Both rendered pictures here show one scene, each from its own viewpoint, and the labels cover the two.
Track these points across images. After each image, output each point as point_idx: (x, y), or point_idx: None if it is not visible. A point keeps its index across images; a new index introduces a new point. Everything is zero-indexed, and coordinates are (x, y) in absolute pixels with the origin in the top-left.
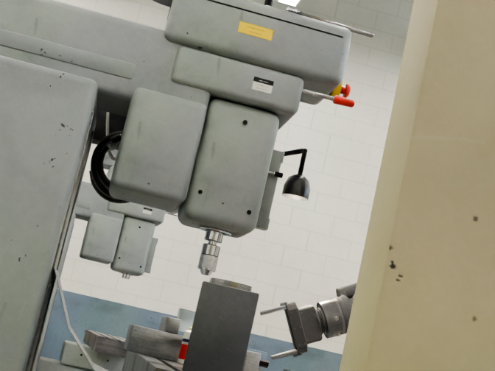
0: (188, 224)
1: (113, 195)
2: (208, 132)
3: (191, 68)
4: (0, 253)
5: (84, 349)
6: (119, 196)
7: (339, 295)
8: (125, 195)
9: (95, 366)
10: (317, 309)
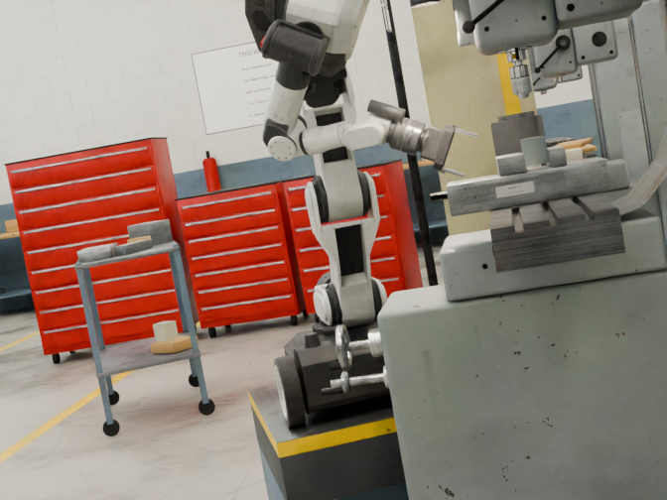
0: (545, 42)
1: (635, 10)
2: None
3: None
4: None
5: (653, 187)
6: (626, 13)
7: (403, 116)
8: (618, 16)
9: (634, 201)
10: (425, 130)
